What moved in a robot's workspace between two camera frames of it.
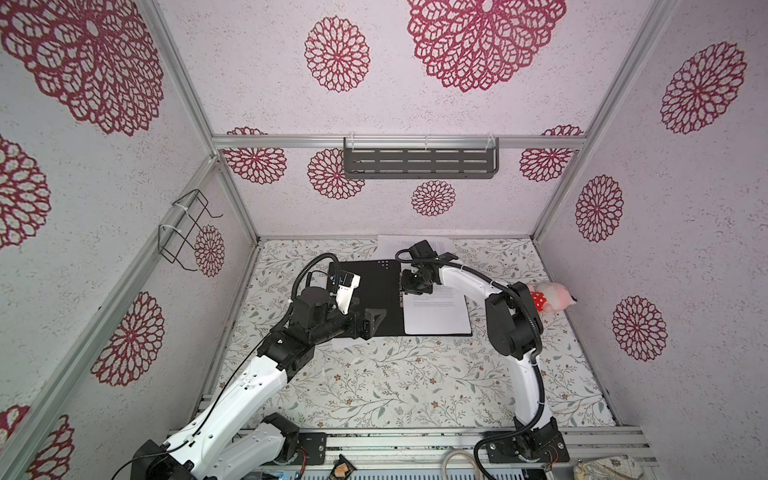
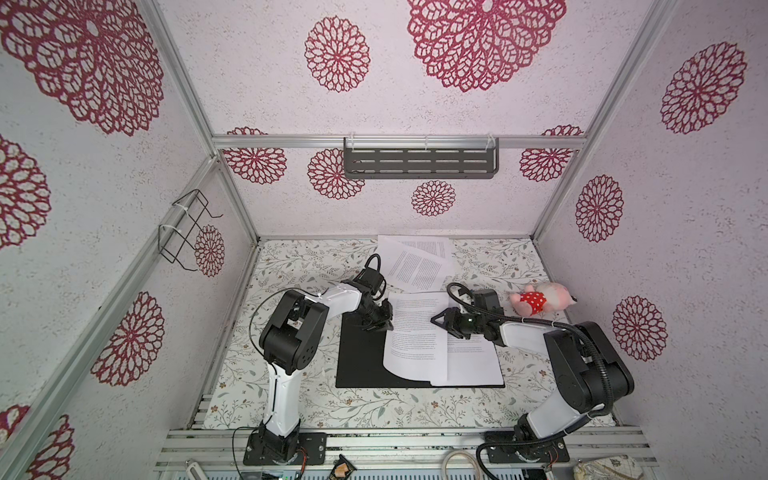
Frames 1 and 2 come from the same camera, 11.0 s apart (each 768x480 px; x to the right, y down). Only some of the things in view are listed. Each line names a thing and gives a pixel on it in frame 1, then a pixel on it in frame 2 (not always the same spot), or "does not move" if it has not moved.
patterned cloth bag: [615, 467] does not move
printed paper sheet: [443, 311] -> [471, 362]
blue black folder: [379, 288] -> [360, 359]
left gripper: [367, 330] -> [384, 323]
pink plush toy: [551, 296] does not move
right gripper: [406, 286] -> [450, 321]
